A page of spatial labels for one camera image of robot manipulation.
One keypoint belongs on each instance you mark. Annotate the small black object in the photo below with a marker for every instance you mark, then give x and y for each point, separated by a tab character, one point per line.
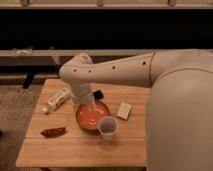
98	95

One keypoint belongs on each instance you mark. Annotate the clear plastic cup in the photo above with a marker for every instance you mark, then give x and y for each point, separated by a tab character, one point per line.
107	126

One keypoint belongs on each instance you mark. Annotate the orange bowl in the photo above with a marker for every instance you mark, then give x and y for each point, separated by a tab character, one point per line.
88	117

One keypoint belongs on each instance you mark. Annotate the white plastic bottle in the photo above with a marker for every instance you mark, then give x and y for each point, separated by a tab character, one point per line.
57	100

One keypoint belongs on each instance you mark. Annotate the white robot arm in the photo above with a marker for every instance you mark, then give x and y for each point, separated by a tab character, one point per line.
179	111

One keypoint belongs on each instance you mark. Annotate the wooden table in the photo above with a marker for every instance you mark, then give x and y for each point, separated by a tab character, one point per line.
78	148

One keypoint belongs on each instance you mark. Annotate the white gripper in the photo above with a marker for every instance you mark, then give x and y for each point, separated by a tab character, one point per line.
83	94

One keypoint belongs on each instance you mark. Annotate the white rectangular block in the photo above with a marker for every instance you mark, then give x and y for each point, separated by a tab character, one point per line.
124	111

